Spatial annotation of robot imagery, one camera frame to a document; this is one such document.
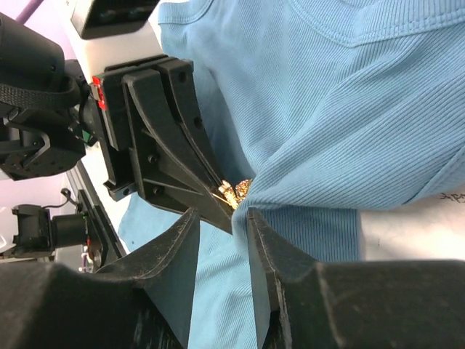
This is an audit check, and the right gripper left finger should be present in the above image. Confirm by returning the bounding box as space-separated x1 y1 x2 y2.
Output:
1 209 200 348

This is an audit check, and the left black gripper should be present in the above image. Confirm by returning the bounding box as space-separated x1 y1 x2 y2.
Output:
92 57 233 233

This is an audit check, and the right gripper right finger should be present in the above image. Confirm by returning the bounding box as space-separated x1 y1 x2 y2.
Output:
248 209 464 348

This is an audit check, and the gold red brooch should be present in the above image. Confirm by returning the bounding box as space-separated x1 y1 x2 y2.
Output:
211 179 253 210

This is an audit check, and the blue tank top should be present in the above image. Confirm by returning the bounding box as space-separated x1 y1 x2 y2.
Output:
118 0 465 349

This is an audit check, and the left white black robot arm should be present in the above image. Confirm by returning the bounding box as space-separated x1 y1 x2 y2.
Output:
1 1 233 232

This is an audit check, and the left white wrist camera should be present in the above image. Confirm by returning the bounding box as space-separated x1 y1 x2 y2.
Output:
58 0 163 83

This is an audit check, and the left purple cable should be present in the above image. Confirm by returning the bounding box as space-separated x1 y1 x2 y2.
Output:
14 0 55 25

